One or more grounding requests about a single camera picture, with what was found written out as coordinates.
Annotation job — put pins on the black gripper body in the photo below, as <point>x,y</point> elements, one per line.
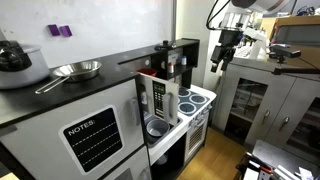
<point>230,40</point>

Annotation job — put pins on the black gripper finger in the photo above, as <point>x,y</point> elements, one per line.
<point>216,58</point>
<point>228,60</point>

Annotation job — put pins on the grey toy pot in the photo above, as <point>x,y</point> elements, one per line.
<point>157,128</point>

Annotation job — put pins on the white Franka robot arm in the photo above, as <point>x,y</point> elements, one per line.
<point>260,5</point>

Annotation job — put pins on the toy stove top with burners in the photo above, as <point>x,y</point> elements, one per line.
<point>186,108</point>

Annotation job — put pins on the grey toy sink basin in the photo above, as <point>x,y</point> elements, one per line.
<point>151,140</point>

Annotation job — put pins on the large grey pot black lid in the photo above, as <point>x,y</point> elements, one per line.
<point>23,70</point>

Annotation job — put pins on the white paper roll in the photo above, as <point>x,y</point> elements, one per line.
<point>258,40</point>

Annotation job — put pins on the white shaker blue cap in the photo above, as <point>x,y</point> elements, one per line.
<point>183,60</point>

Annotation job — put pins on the white shaker orange cap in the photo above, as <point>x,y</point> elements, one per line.
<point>170,68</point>

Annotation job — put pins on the grey cabinet with glass doors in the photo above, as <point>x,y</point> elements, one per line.
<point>276,100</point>

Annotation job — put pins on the red bowl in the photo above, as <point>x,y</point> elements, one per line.
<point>147,72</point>

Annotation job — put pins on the brown box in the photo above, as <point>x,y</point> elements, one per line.
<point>300,21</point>

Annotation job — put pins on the white toy microwave door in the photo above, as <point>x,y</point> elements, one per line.
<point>150,100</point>

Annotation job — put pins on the white toy oven door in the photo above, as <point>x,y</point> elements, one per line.
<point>196,136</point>

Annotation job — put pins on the whiteboard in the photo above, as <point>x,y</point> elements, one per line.
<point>116,23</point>

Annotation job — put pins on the grey metal table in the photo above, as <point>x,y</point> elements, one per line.
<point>280,155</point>

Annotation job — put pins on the steel frying pan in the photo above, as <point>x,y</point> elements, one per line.
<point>78,69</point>

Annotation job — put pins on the black notes chalkboard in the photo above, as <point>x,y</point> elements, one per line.
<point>93,138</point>

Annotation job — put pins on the purple magnet block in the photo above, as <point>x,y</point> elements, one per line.
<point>65,31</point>
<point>53,30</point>

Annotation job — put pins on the white and black toy kitchen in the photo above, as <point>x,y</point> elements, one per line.
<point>43,133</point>

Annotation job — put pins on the black camera on tripod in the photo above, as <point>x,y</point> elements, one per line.
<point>285,52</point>

